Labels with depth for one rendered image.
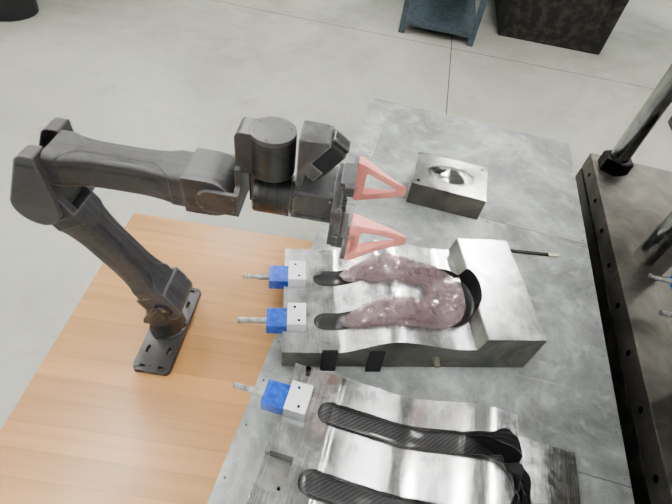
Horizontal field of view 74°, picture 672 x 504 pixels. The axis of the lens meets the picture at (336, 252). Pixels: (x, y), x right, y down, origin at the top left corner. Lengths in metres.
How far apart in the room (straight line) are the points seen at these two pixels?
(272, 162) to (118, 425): 0.56
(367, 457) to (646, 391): 0.66
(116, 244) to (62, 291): 1.41
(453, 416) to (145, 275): 0.55
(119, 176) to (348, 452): 0.52
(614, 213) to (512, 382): 0.74
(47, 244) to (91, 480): 1.63
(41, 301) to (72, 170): 1.53
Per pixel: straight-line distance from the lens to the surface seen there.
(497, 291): 0.97
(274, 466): 0.77
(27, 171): 0.69
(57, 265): 2.28
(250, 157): 0.56
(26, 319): 2.14
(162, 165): 0.62
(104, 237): 0.76
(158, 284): 0.82
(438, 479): 0.76
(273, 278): 0.93
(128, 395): 0.92
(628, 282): 1.37
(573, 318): 1.17
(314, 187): 0.57
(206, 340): 0.95
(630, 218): 1.58
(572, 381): 1.07
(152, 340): 0.95
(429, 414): 0.80
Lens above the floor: 1.61
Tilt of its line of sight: 48 degrees down
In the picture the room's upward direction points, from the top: 9 degrees clockwise
